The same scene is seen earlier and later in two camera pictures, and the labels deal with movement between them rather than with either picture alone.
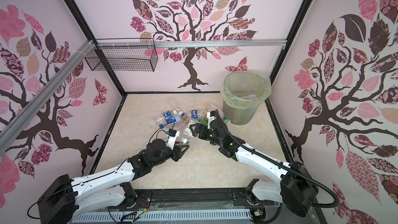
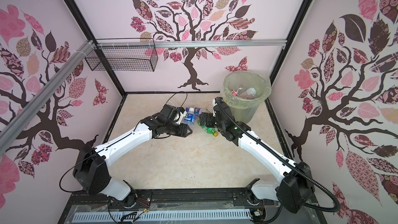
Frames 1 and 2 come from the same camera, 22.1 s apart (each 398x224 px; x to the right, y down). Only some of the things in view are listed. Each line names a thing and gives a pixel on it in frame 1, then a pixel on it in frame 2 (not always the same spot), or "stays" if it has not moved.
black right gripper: [200, 127] to [203, 119]
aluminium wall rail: [190, 44] stays
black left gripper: [178, 150] to [183, 130]
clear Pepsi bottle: [196, 114] stays
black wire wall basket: [125, 54] stays
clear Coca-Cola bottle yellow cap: [185, 141] to [236, 92]
